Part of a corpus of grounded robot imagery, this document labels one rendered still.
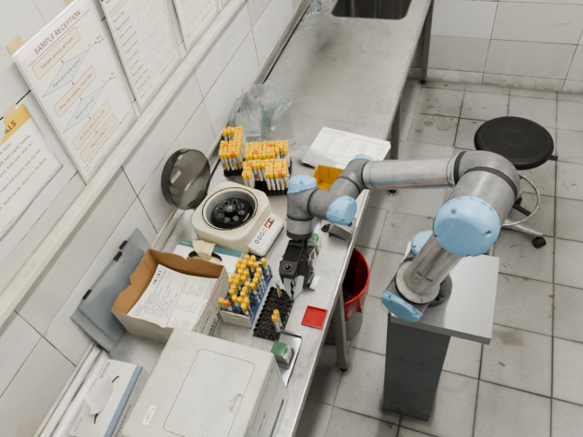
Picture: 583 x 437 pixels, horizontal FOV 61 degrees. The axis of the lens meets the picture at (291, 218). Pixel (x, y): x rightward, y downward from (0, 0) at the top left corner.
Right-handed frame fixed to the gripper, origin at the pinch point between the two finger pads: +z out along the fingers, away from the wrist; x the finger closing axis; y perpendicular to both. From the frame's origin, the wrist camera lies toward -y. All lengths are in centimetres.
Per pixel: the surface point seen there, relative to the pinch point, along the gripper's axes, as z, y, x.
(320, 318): 12.6, 11.3, -6.1
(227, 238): -4.8, 19.4, 30.1
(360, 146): -28, 79, -1
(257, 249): 0.1, 25.0, 21.6
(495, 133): -30, 130, -54
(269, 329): 15.3, 3.3, 8.0
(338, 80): -48, 118, 20
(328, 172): -21, 57, 7
